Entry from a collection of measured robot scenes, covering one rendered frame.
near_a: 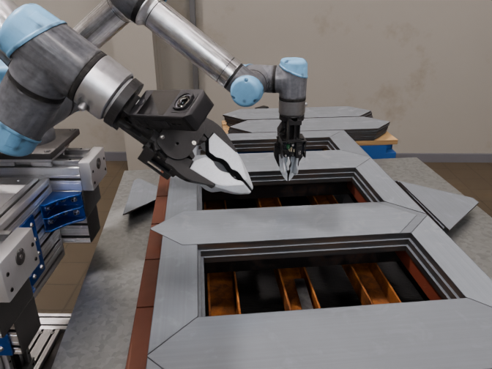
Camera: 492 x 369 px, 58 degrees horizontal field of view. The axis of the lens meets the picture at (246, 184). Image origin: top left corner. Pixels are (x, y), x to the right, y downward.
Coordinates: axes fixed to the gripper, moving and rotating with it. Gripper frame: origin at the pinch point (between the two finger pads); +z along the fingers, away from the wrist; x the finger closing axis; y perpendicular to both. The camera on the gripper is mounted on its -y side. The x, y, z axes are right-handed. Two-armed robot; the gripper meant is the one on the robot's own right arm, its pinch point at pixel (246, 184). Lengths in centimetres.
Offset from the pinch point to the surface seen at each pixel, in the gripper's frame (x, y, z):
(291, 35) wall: -227, 215, 19
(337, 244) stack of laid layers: -21, 42, 39
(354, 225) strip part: -30, 43, 42
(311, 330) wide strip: 6.2, 22.2, 30.8
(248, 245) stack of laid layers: -10, 50, 20
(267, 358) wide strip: 15.0, 20.9, 24.4
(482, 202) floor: -177, 165, 196
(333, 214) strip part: -32, 50, 38
